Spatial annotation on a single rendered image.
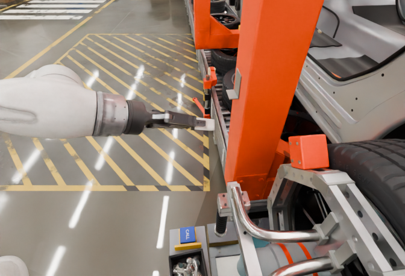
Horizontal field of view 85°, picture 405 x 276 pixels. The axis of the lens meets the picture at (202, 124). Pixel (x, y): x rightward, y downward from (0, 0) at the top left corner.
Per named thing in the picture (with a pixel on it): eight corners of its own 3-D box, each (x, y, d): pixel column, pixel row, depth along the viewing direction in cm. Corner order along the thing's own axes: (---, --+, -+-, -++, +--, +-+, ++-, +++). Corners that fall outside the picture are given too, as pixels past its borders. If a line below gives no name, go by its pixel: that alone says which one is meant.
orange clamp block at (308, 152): (330, 167, 59) (326, 134, 60) (302, 170, 58) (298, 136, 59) (315, 164, 66) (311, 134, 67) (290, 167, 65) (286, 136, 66)
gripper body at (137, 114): (117, 135, 50) (155, 137, 55) (128, 132, 43) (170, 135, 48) (119, 102, 51) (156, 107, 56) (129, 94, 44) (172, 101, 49)
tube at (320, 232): (323, 246, 52) (342, 225, 46) (244, 255, 51) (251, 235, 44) (293, 182, 66) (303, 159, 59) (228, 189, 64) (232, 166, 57)
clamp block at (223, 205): (249, 214, 66) (251, 205, 63) (219, 217, 66) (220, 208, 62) (244, 199, 70) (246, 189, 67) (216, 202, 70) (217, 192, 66)
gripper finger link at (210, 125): (191, 117, 57) (192, 116, 56) (213, 119, 61) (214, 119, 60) (190, 128, 56) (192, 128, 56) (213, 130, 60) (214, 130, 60)
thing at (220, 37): (253, 47, 261) (258, 15, 239) (209, 49, 257) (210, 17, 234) (249, 41, 274) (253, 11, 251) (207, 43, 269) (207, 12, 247)
